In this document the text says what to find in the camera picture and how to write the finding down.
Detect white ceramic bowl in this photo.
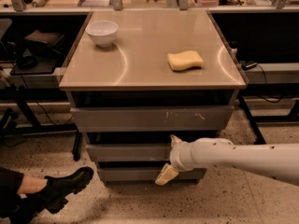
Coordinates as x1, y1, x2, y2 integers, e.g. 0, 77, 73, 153
85, 21, 119, 47

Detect grey bottom drawer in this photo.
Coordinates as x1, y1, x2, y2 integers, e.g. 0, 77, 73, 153
98, 167, 206, 182

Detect black device on shelf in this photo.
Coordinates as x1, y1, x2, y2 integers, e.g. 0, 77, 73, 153
24, 30, 64, 58

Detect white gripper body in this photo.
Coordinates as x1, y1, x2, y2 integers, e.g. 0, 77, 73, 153
169, 141, 194, 172

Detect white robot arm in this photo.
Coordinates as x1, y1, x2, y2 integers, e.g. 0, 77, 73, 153
155, 135, 299, 186

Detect grey drawer cabinet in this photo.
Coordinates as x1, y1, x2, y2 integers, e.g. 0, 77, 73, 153
58, 8, 248, 187

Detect grey drawer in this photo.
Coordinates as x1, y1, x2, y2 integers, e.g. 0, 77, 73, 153
98, 167, 206, 182
71, 105, 234, 133
86, 143, 171, 162

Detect person's leg black trousers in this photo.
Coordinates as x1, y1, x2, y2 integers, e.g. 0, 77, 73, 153
0, 167, 47, 217

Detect yellow sponge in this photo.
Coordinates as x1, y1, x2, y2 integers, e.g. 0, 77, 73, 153
167, 50, 204, 71

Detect black power adapter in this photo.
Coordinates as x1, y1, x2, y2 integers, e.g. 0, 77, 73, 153
241, 61, 257, 71

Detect grey top drawer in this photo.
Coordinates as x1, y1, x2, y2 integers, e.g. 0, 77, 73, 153
71, 105, 234, 133

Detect black table leg stand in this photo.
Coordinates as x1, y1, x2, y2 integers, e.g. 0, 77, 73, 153
238, 96, 266, 145

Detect black boot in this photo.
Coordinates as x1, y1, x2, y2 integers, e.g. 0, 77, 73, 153
8, 196, 39, 224
36, 166, 94, 215

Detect black headphones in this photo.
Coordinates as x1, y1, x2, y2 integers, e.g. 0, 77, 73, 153
16, 55, 37, 69

